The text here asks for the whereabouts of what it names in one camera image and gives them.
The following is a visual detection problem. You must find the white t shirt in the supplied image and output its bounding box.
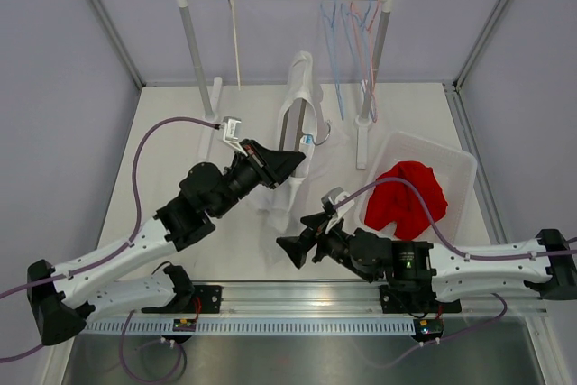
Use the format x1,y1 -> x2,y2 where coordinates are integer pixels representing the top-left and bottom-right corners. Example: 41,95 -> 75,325
252,50 -> 353,269

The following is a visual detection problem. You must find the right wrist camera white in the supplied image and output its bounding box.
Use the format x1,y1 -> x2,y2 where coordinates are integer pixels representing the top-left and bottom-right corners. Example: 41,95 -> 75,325
321,187 -> 355,234

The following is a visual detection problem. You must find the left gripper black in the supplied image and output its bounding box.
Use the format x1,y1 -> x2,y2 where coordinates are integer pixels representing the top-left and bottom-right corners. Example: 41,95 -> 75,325
211,139 -> 305,218

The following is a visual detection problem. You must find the cream wooden hanger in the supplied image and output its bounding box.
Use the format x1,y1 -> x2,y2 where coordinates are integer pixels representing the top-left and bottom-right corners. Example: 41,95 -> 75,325
227,0 -> 242,91

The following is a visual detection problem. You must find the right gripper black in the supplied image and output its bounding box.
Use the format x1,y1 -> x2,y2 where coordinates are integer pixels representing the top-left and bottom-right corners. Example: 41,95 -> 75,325
277,210 -> 376,283

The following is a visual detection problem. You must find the clothes rack white silver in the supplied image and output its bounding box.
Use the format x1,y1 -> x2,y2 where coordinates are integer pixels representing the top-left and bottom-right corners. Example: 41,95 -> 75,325
169,0 -> 399,170

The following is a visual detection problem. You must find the aluminium rail frame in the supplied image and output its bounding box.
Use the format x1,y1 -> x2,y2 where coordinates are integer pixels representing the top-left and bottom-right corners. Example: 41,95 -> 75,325
76,280 -> 549,318

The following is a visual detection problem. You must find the white slotted cable duct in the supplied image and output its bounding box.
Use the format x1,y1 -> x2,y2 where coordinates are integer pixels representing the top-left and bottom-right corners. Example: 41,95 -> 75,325
84,317 -> 416,336

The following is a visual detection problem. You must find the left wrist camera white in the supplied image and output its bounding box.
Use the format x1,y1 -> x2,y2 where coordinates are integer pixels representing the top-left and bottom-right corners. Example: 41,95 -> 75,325
220,116 -> 243,152

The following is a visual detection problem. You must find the white plastic basket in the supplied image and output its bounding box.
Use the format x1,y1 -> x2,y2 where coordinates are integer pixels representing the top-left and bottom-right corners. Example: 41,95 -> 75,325
367,131 -> 477,244

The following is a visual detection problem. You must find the pink wire hanger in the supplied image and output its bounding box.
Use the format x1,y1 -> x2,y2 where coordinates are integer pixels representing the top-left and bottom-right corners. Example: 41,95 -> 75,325
349,0 -> 381,124

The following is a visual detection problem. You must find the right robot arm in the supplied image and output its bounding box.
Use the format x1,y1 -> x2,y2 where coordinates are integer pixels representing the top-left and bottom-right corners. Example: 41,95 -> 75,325
276,213 -> 576,315

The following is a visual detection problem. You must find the silver hanger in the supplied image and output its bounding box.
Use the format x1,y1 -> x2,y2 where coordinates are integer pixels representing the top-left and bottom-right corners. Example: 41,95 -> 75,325
279,95 -> 332,179

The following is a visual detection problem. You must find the red t shirt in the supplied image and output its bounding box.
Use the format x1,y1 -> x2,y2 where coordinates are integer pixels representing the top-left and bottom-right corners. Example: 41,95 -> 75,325
364,160 -> 448,241

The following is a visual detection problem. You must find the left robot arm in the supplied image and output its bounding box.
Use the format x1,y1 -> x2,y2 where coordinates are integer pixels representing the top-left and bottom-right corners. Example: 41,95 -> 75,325
27,139 -> 306,346

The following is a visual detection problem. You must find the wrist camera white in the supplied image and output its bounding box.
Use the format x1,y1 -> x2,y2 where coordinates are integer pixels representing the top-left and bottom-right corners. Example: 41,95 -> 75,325
321,187 -> 355,234
220,116 -> 243,152

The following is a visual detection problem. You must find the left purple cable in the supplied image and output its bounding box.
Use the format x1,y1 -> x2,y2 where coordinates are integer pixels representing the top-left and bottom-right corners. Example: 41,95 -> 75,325
0,116 -> 222,380

